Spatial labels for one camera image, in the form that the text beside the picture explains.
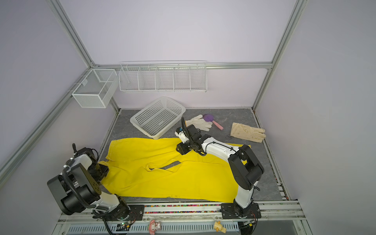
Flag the yellow trousers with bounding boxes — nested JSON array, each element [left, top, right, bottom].
[[100, 138, 238, 203]]

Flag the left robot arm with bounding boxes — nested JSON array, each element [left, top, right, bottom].
[[47, 144, 131, 221]]

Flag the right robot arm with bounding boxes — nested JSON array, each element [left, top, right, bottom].
[[175, 124, 264, 220]]

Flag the white knit glove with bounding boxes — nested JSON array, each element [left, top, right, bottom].
[[185, 115, 212, 132]]

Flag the white plastic laundry basket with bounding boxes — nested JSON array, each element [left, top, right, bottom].
[[130, 97, 186, 140]]

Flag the purple and pink brush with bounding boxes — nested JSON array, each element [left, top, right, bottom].
[[203, 114, 224, 130]]

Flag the beige leather glove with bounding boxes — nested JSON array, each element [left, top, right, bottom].
[[230, 122, 266, 143]]

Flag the pink plush toy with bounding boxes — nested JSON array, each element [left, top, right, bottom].
[[148, 220, 162, 235]]

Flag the yellow duck toy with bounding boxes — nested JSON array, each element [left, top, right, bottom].
[[213, 221, 227, 234]]

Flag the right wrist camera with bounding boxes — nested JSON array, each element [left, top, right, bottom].
[[175, 127, 189, 144]]

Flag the black corrugated cable hose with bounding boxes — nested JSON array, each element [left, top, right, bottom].
[[61, 143, 109, 211]]

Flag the white wire wall shelf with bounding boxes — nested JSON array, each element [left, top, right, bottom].
[[118, 61, 208, 92]]

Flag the white mesh wall box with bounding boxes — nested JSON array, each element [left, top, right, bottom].
[[72, 69, 119, 108]]

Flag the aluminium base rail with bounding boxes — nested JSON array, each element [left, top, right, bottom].
[[57, 200, 306, 225]]

